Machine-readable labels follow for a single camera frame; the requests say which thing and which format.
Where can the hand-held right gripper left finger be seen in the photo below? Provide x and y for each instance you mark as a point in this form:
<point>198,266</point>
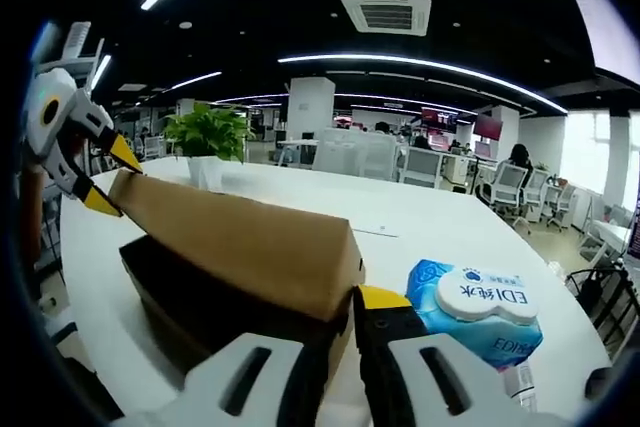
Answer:
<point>295,382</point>

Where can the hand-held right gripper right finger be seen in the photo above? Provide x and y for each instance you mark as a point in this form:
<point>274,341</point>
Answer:
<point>390,322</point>

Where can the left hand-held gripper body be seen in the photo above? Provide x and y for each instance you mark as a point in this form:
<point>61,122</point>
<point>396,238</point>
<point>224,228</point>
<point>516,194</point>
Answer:
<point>50,112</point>

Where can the blue soft wet wipes pack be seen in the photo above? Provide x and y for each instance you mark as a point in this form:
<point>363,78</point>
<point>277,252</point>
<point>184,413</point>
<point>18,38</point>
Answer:
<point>475,297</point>

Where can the brown cardboard shoe box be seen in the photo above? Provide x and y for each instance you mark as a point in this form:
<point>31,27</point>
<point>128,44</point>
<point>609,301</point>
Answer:
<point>240,232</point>

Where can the white slatted fixture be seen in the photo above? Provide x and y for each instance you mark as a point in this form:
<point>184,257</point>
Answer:
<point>80,42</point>

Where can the green plant in white pot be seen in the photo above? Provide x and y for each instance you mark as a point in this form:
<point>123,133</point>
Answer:
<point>210,132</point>

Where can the white mesh office chair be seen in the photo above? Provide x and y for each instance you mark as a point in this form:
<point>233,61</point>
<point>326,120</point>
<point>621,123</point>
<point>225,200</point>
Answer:
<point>537,192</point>
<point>422,167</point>
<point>512,187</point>
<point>562,202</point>

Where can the translucent white partition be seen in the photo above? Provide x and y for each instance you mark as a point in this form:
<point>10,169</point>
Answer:
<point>350,152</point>

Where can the open laptop on stand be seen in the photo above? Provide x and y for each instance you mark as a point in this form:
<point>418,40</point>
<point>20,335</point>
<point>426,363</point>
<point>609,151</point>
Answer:
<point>635,232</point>

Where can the bright window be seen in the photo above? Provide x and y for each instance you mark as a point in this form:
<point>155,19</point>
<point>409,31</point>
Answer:
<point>585,147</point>

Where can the white ceiling air vent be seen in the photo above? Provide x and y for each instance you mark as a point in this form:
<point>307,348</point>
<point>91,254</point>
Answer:
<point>385,14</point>

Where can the black frame chair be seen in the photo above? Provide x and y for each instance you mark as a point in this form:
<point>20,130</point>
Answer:
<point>582,287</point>

